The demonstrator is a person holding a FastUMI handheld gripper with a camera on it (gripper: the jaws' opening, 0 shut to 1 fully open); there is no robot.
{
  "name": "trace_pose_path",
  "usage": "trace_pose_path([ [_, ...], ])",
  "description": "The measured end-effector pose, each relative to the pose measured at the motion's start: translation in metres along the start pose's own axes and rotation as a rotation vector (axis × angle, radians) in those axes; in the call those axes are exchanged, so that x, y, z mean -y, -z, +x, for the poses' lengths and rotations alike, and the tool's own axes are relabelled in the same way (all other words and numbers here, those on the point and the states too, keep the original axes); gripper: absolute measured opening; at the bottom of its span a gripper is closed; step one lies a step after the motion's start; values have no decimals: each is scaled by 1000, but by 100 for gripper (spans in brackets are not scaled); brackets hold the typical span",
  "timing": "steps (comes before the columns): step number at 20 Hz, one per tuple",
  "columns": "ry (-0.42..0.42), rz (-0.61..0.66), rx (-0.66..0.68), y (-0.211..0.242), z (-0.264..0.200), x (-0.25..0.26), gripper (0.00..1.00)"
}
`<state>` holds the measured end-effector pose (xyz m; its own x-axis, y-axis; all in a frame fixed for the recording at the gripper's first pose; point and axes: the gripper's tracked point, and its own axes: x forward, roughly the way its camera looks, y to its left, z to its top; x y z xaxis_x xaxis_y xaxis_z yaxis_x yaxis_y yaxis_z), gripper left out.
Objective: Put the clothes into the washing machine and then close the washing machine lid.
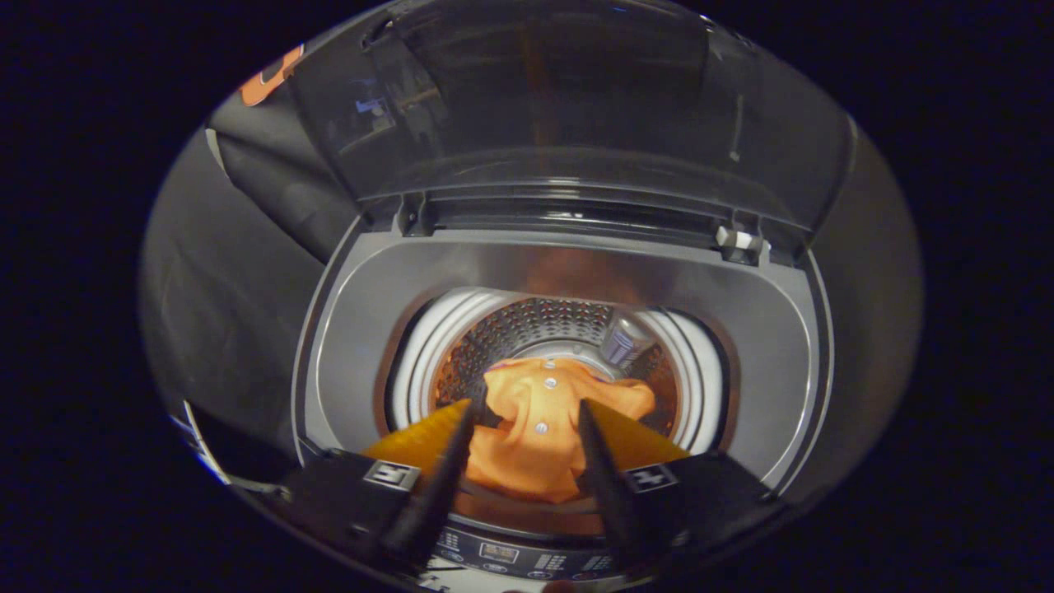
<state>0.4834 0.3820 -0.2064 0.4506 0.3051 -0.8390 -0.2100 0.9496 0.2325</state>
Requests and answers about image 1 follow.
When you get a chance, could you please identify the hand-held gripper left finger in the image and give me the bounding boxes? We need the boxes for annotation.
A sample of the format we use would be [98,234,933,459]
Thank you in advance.
[272,399,477,573]

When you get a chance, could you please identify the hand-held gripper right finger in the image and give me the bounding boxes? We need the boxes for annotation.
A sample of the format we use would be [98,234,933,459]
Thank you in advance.
[576,400,779,569]

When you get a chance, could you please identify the orange polo shirt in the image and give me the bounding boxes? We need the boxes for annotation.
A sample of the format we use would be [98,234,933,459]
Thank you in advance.
[465,358,657,503]

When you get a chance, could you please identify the grey top-load washing machine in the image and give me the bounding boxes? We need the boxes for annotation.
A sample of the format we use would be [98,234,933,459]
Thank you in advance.
[292,218,834,590]

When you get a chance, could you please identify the dark glass washing machine lid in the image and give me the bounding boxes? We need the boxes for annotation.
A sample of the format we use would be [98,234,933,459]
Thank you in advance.
[288,0,857,264]

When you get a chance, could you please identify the black backdrop cloth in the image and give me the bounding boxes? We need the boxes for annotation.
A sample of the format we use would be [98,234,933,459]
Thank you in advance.
[140,45,371,495]

